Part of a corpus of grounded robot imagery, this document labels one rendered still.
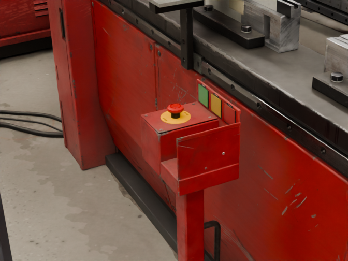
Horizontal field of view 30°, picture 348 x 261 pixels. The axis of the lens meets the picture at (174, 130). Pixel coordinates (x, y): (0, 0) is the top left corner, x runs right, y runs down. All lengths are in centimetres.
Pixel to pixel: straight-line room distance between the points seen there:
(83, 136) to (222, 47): 122
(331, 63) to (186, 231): 54
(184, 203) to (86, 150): 129
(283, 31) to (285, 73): 14
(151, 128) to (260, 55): 34
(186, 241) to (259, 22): 59
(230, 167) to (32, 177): 151
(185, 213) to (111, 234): 90
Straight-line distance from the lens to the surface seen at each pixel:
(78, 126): 276
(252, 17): 174
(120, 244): 241
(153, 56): 208
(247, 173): 168
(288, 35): 166
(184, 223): 162
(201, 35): 177
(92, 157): 285
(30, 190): 278
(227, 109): 148
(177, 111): 151
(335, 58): 148
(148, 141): 154
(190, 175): 145
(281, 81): 150
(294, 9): 162
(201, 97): 158
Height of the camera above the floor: 148
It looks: 28 degrees down
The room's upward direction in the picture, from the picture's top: 2 degrees counter-clockwise
